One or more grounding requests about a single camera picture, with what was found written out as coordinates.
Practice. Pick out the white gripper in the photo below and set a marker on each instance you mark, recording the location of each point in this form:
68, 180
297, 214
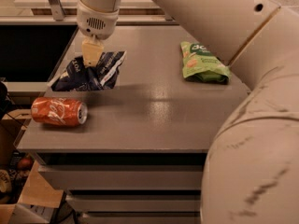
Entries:
97, 22

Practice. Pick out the blue chip bag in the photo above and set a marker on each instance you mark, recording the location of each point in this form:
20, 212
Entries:
78, 77

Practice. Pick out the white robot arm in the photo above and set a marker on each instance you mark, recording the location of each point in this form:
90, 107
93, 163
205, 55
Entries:
251, 174

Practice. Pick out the red coke can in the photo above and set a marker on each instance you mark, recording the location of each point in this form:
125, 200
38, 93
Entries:
59, 111

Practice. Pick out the green chip bag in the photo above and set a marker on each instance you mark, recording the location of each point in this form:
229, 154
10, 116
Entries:
200, 64

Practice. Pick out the grey drawer cabinet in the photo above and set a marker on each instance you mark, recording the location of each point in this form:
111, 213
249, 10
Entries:
139, 157

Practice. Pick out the red apple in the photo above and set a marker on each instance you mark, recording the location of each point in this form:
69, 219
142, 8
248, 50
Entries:
25, 164

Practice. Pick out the cardboard box left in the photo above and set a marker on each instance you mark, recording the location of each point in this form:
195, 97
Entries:
36, 204

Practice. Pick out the metal railing frame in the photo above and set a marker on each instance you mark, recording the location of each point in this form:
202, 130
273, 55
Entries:
38, 12

